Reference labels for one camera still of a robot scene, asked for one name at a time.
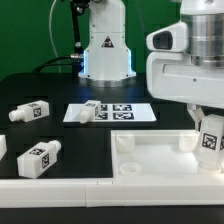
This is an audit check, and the white marker sheet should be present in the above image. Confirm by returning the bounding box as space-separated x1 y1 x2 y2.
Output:
63 103 156 122

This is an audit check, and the white left obstacle bar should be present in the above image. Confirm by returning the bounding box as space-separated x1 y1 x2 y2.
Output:
0 135 7 160

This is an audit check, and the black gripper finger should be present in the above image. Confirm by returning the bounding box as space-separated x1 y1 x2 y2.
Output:
187 104 204 131

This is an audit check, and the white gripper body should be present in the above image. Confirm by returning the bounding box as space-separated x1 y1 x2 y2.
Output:
146 52 224 109

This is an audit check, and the white square table top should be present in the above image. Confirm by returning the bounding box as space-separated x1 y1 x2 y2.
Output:
111 130 224 178

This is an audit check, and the black cable bundle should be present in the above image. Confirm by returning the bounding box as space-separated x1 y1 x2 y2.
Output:
31 0 84 75

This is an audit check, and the white front obstacle bar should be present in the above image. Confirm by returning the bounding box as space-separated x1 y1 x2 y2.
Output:
0 175 224 208

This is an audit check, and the white obstacle bar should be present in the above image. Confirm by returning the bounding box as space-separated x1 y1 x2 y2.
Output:
0 135 7 160
0 175 224 208

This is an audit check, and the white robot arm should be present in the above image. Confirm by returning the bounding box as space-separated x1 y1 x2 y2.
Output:
70 0 224 121

